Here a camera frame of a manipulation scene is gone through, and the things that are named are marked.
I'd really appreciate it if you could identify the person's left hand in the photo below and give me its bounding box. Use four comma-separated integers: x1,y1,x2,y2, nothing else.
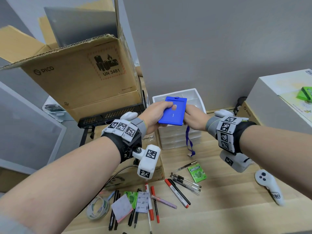
137,101,177,135

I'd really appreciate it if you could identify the person's right hand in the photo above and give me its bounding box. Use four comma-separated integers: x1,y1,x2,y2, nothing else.
183,104,211,132

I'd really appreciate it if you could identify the white plastic drawer organizer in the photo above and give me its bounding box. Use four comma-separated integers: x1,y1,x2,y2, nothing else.
152,88,207,150

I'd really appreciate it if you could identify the blue lanyard card holder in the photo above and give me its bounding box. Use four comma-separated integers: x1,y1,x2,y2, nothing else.
158,96,196,158

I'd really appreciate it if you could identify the single black gel pen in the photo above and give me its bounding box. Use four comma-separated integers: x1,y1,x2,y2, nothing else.
173,161,197,174

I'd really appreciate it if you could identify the bunch of clear gel pens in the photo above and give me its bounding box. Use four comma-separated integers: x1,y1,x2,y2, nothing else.
170,172,202,196

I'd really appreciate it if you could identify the black marker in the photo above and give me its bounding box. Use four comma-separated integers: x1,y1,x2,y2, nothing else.
168,178,191,206

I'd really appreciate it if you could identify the slim white marker red cap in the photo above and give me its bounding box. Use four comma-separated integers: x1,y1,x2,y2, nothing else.
164,178,189,209

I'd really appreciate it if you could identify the fat white marker orange cap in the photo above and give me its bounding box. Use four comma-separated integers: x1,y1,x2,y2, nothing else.
145,183,155,221

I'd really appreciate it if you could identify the printed notes pack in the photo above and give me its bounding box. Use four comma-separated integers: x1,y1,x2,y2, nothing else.
135,191,149,214

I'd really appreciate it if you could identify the purple pen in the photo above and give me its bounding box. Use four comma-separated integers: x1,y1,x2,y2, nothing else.
151,195,178,209

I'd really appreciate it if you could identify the thin black orange pen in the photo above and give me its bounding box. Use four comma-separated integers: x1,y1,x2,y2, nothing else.
150,186,160,224

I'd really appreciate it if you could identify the pink sticky note pad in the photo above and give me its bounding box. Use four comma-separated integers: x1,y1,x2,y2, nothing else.
111,193,134,223

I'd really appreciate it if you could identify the clear tape roll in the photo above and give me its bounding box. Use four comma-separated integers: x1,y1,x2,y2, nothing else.
86,196,110,220

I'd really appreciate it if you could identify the person's right forearm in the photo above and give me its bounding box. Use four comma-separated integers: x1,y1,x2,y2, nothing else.
239,124,312,200

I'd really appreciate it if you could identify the person's left forearm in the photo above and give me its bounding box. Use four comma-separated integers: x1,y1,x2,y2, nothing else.
0,136,122,234

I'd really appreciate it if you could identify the left marker wrist band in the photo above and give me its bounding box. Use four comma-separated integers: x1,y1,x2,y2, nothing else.
101,112,148,163

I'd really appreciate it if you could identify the marker wrist band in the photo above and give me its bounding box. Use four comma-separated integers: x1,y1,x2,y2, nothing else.
101,112,148,163
205,109,258,155

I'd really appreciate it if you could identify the right marker wrist band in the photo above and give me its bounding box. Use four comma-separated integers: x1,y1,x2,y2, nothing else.
205,109,258,155

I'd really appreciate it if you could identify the black vented device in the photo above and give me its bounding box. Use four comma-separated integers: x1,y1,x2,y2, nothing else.
77,103,147,129

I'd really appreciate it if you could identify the taped brown cardboard box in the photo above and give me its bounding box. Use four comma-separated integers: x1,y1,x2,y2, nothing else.
92,124,166,192

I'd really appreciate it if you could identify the white carton box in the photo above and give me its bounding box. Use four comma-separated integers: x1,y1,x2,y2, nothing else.
245,69,312,134

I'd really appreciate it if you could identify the open brown cardboard box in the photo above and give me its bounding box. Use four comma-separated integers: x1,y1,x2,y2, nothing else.
0,0,144,122

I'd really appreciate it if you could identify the white controller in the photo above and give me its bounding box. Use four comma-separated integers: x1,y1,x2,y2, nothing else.
254,169,286,207

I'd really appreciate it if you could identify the white device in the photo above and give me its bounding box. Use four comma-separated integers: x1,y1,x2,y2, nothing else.
43,96,73,122

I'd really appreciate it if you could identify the grey flat plate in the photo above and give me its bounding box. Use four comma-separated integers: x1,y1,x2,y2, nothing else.
44,6,119,48

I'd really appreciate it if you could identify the white framed grey panel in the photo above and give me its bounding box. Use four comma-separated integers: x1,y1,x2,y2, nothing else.
0,81,67,175

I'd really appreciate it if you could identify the flat brown cardboard sheet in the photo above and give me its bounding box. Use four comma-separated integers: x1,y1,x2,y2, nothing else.
0,167,31,193

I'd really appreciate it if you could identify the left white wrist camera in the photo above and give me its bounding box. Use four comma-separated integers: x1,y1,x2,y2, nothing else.
133,144,161,180

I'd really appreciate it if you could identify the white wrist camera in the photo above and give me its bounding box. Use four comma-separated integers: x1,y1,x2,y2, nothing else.
133,144,161,180
219,149,254,173

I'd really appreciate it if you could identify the black cable bundle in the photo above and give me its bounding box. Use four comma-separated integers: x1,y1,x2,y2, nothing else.
233,96,248,116

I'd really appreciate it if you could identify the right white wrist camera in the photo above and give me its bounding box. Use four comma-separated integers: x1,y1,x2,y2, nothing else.
219,149,254,173

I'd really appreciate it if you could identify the black camera cable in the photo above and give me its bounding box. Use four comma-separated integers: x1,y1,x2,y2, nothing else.
107,164,137,186

